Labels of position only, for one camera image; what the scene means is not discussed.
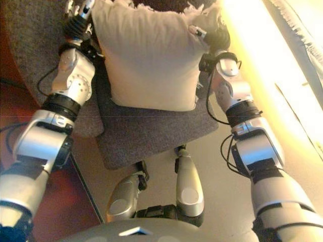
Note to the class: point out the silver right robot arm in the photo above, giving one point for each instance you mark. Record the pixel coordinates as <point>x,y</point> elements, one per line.
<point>260,151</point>

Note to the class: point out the brown wooden cabinet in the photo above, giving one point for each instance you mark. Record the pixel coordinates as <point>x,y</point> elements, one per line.
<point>63,201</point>

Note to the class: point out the bed with white bedding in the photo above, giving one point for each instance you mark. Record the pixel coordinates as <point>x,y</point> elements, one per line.
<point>300,30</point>

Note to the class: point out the silver robot leg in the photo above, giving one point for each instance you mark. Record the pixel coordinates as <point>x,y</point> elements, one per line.
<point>188,186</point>
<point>121,199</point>

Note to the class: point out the silver left robot leg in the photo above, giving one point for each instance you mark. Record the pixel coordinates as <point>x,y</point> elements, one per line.
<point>121,199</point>

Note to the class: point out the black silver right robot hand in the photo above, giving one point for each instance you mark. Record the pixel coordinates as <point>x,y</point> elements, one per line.
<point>218,40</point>

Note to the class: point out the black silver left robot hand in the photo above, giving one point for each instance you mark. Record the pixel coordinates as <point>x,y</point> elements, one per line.
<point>75,25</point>

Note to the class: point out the grey fabric armchair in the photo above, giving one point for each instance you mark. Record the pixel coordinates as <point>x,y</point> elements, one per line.
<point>151,133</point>

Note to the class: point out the grey robot torso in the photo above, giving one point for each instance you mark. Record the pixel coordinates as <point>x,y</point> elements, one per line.
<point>151,232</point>

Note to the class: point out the white fringed cushion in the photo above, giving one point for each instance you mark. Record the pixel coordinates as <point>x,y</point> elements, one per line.
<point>151,55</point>

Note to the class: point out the silver right robot leg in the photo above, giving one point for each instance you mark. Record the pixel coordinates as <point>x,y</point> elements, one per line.
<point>188,186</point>

